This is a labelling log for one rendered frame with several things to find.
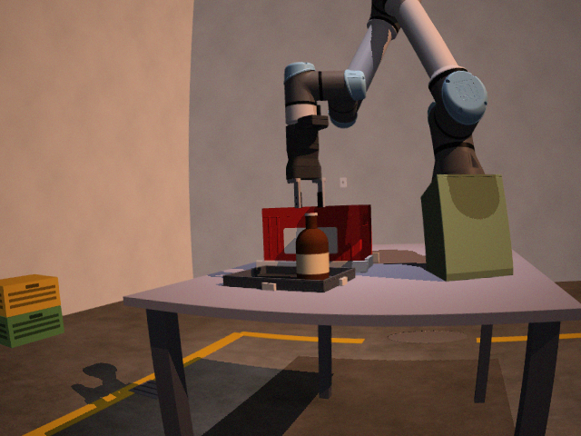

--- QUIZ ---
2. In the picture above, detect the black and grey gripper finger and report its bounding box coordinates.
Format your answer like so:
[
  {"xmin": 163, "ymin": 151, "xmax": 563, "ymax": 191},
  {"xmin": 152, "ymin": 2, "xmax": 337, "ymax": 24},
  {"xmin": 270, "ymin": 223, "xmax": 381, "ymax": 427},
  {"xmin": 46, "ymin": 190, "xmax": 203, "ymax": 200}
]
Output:
[
  {"xmin": 287, "ymin": 178, "xmax": 302, "ymax": 208},
  {"xmin": 312, "ymin": 178, "xmax": 326, "ymax": 207}
]

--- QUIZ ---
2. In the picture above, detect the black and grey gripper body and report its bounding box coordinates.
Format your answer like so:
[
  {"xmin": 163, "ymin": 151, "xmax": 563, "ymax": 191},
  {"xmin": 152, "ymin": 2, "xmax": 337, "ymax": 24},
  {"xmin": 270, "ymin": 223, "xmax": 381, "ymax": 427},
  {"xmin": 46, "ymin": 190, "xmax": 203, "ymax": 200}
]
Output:
[{"xmin": 285, "ymin": 104, "xmax": 329, "ymax": 180}]

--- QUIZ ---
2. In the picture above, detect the red crate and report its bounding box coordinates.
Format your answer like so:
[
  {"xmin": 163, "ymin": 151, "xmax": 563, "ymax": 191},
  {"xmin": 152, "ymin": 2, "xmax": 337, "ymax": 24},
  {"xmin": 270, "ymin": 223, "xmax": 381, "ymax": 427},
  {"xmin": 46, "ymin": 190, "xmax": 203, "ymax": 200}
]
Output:
[{"xmin": 262, "ymin": 205, "xmax": 372, "ymax": 261}]

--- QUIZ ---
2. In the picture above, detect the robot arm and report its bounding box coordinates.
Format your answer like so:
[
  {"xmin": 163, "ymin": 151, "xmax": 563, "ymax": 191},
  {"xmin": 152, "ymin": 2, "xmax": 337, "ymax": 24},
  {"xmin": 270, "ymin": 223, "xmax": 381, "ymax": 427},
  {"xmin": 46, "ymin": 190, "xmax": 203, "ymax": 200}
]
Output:
[{"xmin": 284, "ymin": 0, "xmax": 487, "ymax": 182}]

